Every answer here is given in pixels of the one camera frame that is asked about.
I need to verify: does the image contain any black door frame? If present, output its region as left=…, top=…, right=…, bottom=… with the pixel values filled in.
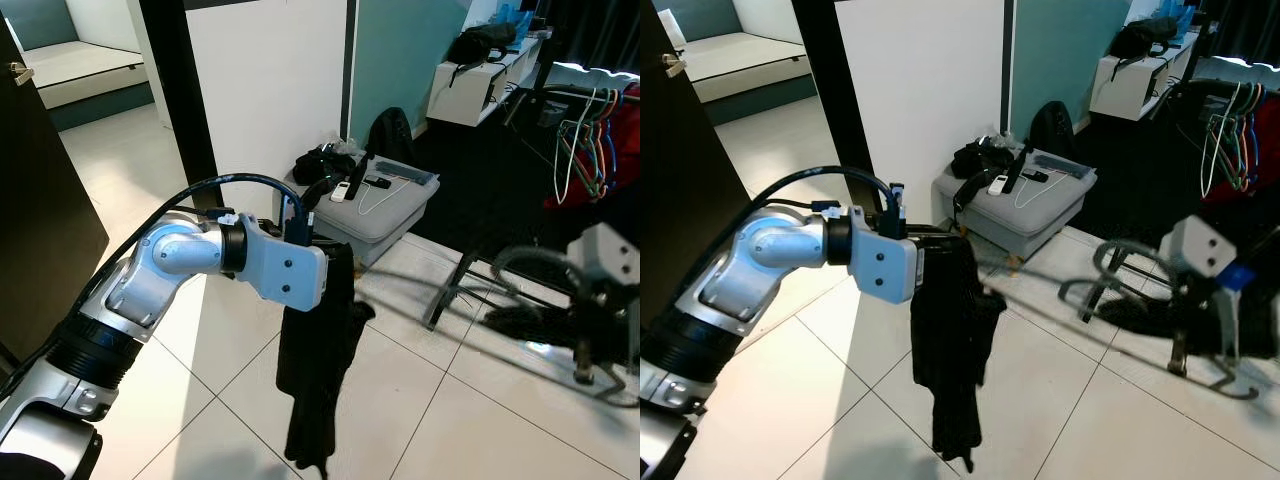
left=138, top=0, right=223, bottom=186
left=790, top=0, right=871, bottom=186

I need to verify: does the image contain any blue plastic hanger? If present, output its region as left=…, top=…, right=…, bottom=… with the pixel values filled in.
left=585, top=95, right=611, bottom=196
left=1232, top=90, right=1256, bottom=191

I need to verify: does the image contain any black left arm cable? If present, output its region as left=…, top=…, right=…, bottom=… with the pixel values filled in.
left=700, top=165, right=906, bottom=301
left=0, top=172, right=311, bottom=401

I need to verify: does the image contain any green plastic hanger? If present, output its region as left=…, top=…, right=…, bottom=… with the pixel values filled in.
left=1215, top=90, right=1246, bottom=191
left=568, top=95, right=601, bottom=196

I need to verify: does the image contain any white cable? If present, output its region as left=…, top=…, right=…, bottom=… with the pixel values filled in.
left=355, top=180, right=416, bottom=216
left=1015, top=175, right=1076, bottom=209

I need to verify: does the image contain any white plastic hanger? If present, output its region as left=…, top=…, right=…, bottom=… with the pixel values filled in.
left=1200, top=85, right=1233, bottom=191
left=553, top=88, right=593, bottom=198

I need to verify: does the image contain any black door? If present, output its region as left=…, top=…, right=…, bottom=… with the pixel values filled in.
left=640, top=0, right=766, bottom=331
left=0, top=15, right=109, bottom=366

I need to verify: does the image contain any white mattress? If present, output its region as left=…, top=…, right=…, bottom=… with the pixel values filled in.
left=680, top=30, right=816, bottom=101
left=25, top=40, right=156, bottom=111

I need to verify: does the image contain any dark curtain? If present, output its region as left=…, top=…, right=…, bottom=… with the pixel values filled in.
left=1195, top=0, right=1280, bottom=61
left=535, top=0, right=641, bottom=71

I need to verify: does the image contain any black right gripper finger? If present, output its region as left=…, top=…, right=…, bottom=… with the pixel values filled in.
left=572, top=338, right=599, bottom=389
left=1168, top=328, right=1195, bottom=379

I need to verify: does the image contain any black shirt teal print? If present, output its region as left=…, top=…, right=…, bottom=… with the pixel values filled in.
left=908, top=235, right=1009, bottom=473
left=275, top=240, right=378, bottom=471

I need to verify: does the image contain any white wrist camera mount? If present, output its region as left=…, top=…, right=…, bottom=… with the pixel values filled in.
left=567, top=223, right=641, bottom=291
left=848, top=205, right=921, bottom=303
left=1160, top=215, right=1241, bottom=281
left=238, top=215, right=329, bottom=309

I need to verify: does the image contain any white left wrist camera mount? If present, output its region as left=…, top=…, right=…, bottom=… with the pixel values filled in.
left=238, top=215, right=329, bottom=309
left=848, top=205, right=921, bottom=303

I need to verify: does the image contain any black cloth bag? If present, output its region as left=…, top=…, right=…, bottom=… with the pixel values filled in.
left=445, top=23, right=519, bottom=66
left=1110, top=17, right=1181, bottom=59

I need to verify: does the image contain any silver wire hanger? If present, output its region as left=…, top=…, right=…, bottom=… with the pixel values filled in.
left=488, top=245, right=641, bottom=406
left=1060, top=240, right=1261, bottom=401

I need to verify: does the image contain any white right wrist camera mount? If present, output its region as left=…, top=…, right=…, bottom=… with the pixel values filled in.
left=567, top=223, right=641, bottom=291
left=1160, top=215, right=1241, bottom=281

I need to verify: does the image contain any white shelf unit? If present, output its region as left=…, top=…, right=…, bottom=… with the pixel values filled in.
left=1090, top=30, right=1206, bottom=121
left=427, top=35, right=551, bottom=129

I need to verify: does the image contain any black metal clothes rack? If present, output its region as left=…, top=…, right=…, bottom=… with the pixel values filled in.
left=425, top=82, right=641, bottom=401
left=1080, top=78, right=1280, bottom=331

